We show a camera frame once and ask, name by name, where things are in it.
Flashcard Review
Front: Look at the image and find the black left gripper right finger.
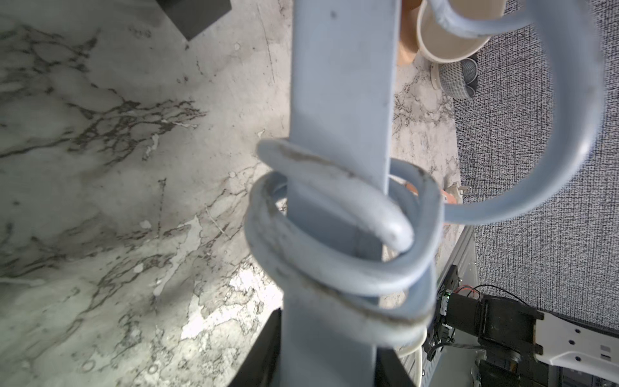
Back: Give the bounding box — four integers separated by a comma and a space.
376, 348, 416, 387

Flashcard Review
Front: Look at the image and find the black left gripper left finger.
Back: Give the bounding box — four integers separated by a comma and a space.
228, 309, 281, 387

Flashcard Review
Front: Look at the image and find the pink power strip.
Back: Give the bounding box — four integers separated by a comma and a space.
397, 178, 462, 205

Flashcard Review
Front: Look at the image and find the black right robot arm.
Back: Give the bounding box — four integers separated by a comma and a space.
475, 297, 618, 386

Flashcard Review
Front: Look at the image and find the wooden mug tree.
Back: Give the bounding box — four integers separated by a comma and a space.
397, 0, 422, 67

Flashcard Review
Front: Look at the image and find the white mug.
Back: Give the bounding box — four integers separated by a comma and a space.
418, 0, 506, 63

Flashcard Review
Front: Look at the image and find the black power strip white cord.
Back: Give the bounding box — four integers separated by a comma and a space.
155, 0, 233, 42

